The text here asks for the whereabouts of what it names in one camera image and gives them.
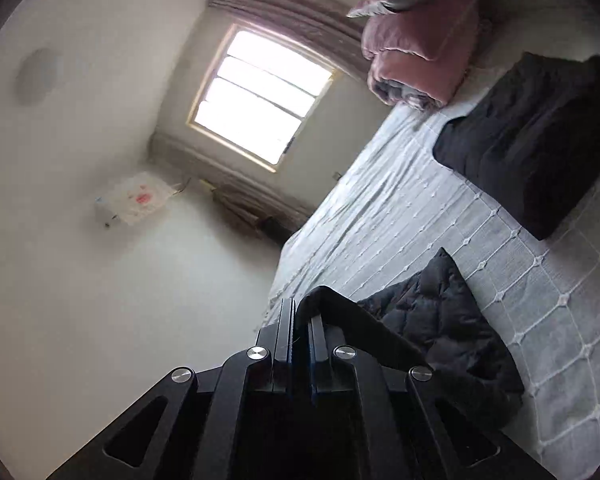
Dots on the window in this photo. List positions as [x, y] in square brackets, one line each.
[260, 95]

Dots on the black folded cloth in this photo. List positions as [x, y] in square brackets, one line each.
[530, 150]

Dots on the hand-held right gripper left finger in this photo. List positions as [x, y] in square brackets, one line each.
[282, 340]

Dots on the round ceiling lamp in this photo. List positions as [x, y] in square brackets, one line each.
[39, 76]

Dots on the cloth-covered air conditioner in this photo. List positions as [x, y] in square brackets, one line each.
[135, 200]

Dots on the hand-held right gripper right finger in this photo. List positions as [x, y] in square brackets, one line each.
[317, 355]

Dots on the hanging brown coat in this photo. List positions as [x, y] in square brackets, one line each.
[245, 207]

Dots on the black puffer jacket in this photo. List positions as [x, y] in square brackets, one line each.
[445, 320]

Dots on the bed with white cover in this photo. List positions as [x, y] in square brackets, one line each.
[555, 335]

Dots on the pink folded quilt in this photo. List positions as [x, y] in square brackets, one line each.
[420, 55]

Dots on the grey patterned curtain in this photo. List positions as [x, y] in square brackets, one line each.
[290, 20]
[230, 185]

